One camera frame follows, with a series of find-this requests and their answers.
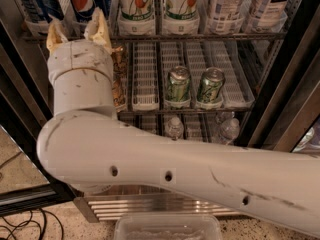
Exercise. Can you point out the middle wire shelf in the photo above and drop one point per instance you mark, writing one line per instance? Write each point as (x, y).
(182, 111)

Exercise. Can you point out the right green can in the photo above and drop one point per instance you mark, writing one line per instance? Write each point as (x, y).
(211, 82)

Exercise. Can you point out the left green can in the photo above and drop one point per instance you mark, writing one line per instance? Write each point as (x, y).
(178, 84)

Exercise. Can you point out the right white 7up can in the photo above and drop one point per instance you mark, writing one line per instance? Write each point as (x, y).
(180, 9)

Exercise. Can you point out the gold can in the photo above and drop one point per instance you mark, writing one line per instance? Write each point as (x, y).
(118, 93)
(120, 62)

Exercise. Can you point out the green can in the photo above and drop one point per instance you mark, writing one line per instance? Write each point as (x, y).
(178, 84)
(211, 82)

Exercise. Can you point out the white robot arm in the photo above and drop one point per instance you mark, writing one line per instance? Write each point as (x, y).
(86, 146)

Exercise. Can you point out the white tea can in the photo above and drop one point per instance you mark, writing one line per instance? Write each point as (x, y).
(222, 12)
(264, 14)

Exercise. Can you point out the clear plastic bin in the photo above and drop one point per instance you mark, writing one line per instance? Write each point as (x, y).
(167, 226)

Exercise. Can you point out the left blue pepsi can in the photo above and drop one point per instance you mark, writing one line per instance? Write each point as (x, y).
(43, 10)

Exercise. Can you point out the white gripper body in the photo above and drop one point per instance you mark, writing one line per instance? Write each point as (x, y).
(79, 58)

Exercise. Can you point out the left glass fridge door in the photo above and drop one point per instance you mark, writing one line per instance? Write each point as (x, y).
(25, 106)

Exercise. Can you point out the stainless fridge cabinet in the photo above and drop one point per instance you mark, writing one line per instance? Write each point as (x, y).
(126, 199)

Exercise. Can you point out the clear water bottle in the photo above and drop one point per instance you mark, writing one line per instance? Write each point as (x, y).
(223, 116)
(229, 131)
(174, 128)

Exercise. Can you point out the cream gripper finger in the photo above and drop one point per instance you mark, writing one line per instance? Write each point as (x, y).
(56, 35)
(97, 30)

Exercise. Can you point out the middle clear water bottle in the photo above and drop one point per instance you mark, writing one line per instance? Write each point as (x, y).
(174, 128)

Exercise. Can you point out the rear clear water bottle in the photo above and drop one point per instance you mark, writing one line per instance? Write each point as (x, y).
(223, 116)

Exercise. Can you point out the left white tea can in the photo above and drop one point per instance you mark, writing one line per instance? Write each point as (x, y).
(222, 12)

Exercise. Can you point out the rear gold can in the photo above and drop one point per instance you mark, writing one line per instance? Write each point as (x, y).
(120, 62)

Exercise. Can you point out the right white tea can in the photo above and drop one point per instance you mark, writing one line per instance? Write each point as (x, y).
(264, 14)

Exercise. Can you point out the right clear water bottle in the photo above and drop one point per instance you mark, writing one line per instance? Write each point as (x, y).
(229, 131)

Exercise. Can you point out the glass fridge door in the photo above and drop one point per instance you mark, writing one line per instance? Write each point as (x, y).
(25, 106)
(288, 104)

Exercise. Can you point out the white 7up can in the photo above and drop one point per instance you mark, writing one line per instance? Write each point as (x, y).
(180, 9)
(136, 10)

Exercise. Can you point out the left white 7up can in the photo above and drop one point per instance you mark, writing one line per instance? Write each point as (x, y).
(136, 10)

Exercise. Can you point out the empty white can tray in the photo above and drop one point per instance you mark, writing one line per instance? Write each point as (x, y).
(145, 96)

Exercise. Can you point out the right glass fridge door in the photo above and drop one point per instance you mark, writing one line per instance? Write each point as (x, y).
(288, 104)

